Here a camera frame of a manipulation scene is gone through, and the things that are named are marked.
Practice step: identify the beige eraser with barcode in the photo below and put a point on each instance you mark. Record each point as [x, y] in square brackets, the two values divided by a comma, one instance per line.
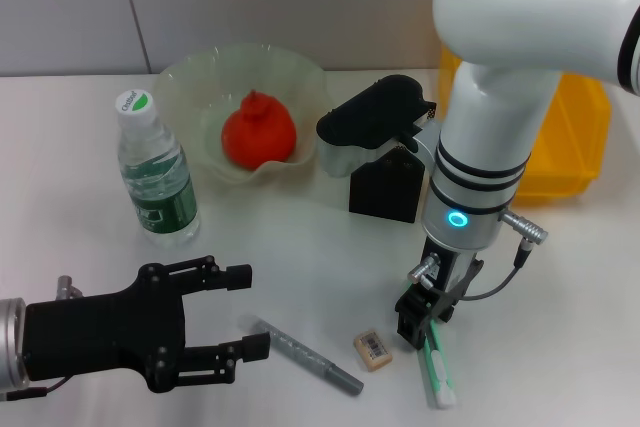
[372, 351]

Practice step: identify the grey glitter pen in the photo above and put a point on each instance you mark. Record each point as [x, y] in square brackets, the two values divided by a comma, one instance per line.
[300, 354]

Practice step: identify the clear green-label water bottle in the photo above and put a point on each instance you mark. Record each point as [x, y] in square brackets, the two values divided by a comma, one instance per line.
[165, 207]

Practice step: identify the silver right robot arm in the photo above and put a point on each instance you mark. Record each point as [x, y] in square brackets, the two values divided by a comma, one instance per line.
[500, 97]

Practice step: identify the green utility knife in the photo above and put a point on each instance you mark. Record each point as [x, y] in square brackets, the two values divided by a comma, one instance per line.
[440, 377]

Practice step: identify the black mesh pen holder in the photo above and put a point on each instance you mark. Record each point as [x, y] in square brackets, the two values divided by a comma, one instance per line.
[385, 192]

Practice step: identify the yellow plastic bin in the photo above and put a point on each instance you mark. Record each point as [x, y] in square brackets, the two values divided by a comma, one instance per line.
[570, 147]

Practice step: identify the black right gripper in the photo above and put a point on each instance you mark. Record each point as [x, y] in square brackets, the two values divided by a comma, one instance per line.
[457, 267]

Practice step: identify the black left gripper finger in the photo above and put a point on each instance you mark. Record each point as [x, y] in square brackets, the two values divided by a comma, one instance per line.
[256, 346]

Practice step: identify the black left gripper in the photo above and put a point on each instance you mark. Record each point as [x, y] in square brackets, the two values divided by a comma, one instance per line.
[95, 337]

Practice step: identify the pale green glass fruit bowl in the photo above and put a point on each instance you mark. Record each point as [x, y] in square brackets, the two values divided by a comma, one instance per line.
[200, 92]

